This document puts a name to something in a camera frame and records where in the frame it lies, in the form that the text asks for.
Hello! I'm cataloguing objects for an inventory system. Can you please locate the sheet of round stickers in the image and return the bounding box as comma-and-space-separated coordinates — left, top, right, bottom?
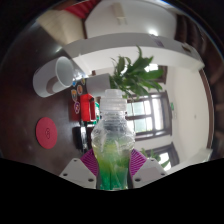
70, 78, 85, 115

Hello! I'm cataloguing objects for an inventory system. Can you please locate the flat round red coaster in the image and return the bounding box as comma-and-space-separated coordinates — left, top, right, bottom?
35, 116, 59, 150

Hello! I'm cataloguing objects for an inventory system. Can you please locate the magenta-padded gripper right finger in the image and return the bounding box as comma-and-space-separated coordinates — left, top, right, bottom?
127, 148, 168, 189

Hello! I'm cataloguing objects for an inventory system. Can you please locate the white wall heater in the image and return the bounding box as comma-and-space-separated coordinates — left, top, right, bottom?
111, 3, 128, 26

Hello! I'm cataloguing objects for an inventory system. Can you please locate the brown framed window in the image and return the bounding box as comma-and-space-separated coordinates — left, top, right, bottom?
146, 143, 181, 168
143, 63, 168, 84

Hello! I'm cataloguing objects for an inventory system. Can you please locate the black flat device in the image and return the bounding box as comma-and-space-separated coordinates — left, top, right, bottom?
72, 125, 88, 151

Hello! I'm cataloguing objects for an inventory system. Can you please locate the clear bottle with green drink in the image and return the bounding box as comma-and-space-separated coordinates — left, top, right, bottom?
90, 88, 137, 191

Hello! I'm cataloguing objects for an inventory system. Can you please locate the red box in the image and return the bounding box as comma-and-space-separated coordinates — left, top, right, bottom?
79, 93, 97, 122

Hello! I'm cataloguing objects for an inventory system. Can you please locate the white mug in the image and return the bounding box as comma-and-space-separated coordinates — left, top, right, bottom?
32, 55, 76, 99

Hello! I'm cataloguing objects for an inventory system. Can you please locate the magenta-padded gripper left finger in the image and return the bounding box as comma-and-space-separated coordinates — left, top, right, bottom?
59, 148, 99, 189

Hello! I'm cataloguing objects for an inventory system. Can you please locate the brown wooden double door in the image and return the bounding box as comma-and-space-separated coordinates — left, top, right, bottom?
124, 89, 174, 141

